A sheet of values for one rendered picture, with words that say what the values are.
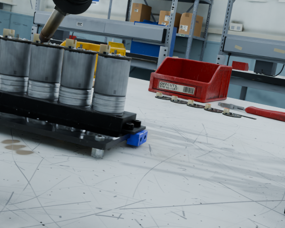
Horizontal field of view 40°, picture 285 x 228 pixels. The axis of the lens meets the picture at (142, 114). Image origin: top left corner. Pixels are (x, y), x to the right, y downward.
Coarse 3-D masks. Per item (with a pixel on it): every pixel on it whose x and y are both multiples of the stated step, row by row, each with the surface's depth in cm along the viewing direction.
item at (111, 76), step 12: (108, 60) 27; (120, 60) 28; (96, 72) 28; (108, 72) 28; (120, 72) 28; (96, 84) 28; (108, 84) 28; (120, 84) 28; (96, 96) 28; (108, 96) 28; (120, 96) 28; (96, 108) 28; (108, 108) 28; (120, 108) 28
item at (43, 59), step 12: (36, 48) 29; (48, 48) 29; (60, 48) 30; (36, 60) 29; (48, 60) 29; (60, 60) 30; (36, 72) 29; (48, 72) 30; (60, 72) 30; (36, 84) 30; (48, 84) 30; (36, 96) 30; (48, 96) 30
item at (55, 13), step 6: (54, 6) 23; (54, 12) 25; (60, 12) 24; (54, 18) 25; (60, 18) 25; (48, 24) 26; (54, 24) 26; (42, 30) 27; (48, 30) 26; (54, 30) 26; (42, 36) 28; (48, 36) 27
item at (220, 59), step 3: (234, 0) 264; (219, 57) 265; (222, 57) 264; (225, 57) 263; (216, 60) 267; (219, 60) 265; (222, 60) 264; (216, 63) 267; (219, 63) 266; (222, 63) 265
